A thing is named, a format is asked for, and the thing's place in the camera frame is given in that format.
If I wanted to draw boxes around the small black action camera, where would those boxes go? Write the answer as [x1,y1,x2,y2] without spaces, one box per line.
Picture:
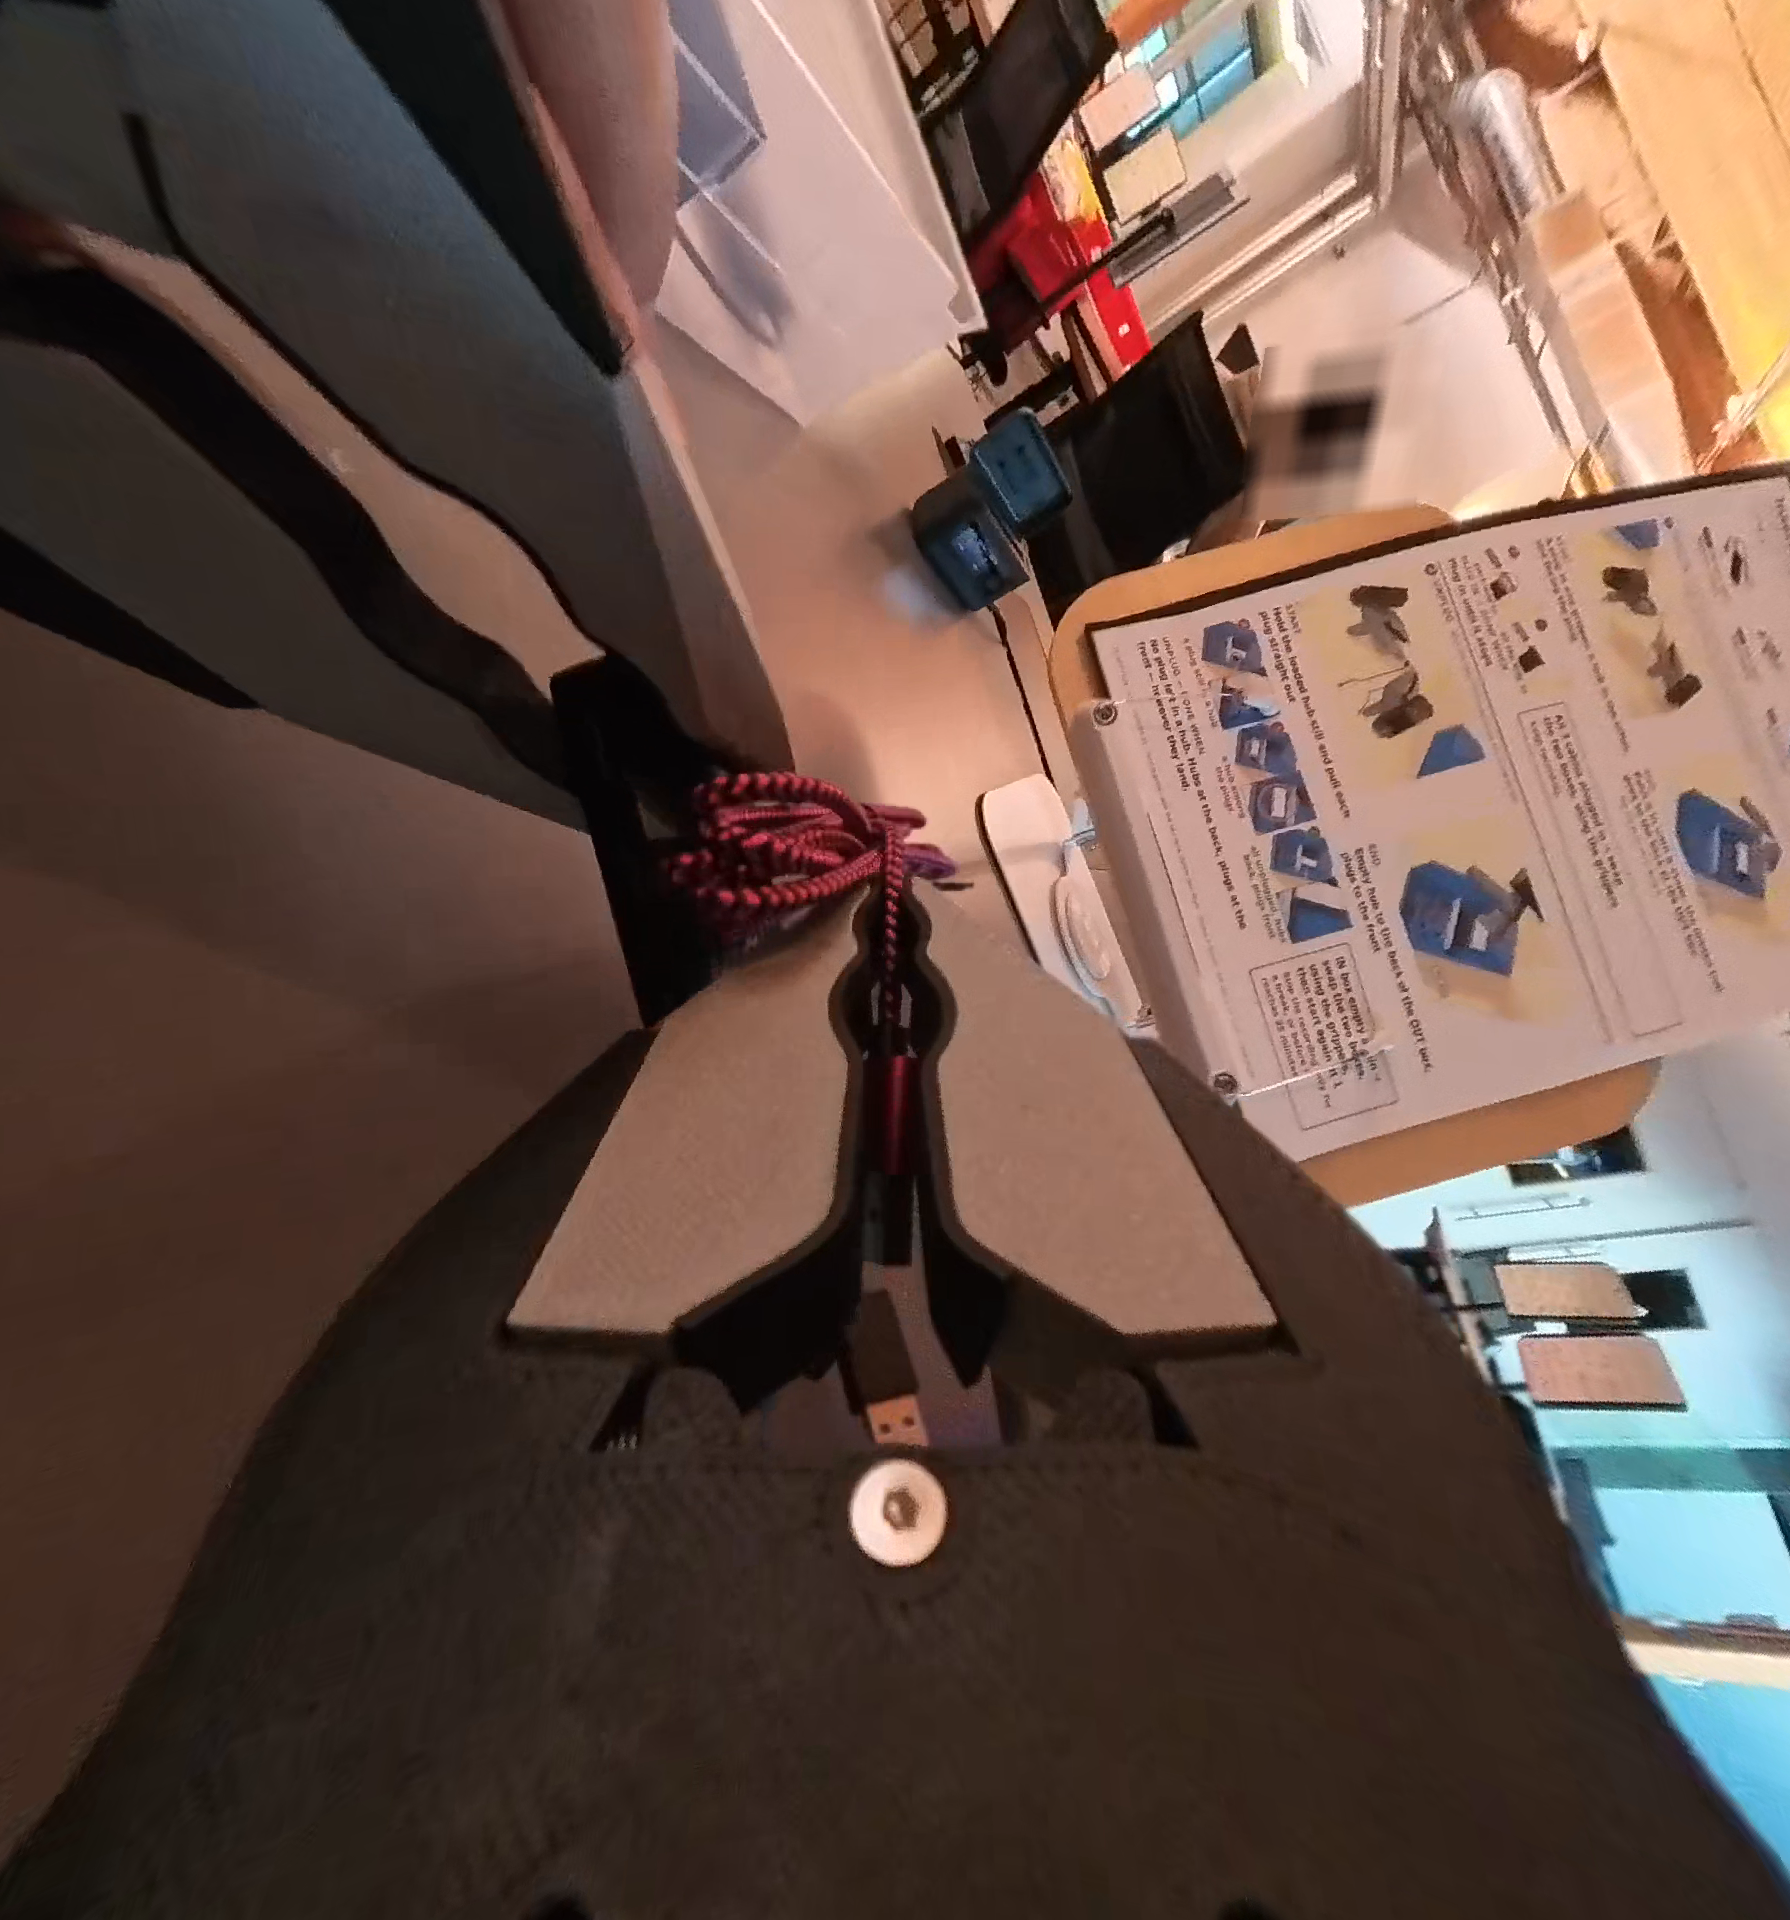
[909,413,1067,616]

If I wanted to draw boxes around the black office chair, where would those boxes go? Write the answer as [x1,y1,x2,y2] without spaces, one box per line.
[1037,311,1258,632]

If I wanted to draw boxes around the silver air duct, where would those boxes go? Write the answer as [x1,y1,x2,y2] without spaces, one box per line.
[1435,64,1571,228]

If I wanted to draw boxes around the brown wall board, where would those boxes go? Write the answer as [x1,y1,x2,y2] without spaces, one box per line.
[1490,1261,1650,1324]
[1514,1335,1686,1414]

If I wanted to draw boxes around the black computer monitor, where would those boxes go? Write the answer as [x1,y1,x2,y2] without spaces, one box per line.
[909,0,1121,242]

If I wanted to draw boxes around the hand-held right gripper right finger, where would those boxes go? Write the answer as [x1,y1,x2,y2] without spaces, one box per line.
[909,898,1282,1391]

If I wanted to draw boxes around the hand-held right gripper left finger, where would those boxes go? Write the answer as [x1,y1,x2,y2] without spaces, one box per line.
[505,898,876,1404]

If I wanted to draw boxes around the instruction sheet on board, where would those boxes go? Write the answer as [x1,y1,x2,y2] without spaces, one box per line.
[1047,472,1790,1208]

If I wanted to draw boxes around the black usb hub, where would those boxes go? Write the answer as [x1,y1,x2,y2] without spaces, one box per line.
[550,653,719,1032]

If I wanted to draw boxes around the red braided usb cable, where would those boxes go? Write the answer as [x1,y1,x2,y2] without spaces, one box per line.
[659,769,974,1268]

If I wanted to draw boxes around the white stand base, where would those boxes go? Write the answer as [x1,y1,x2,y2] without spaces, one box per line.
[978,777,1159,1038]

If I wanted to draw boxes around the red covered table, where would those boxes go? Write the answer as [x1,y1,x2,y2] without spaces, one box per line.
[1005,166,1152,378]

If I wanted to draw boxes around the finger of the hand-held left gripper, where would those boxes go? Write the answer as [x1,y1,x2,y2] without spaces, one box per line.
[0,332,586,825]
[0,0,796,769]

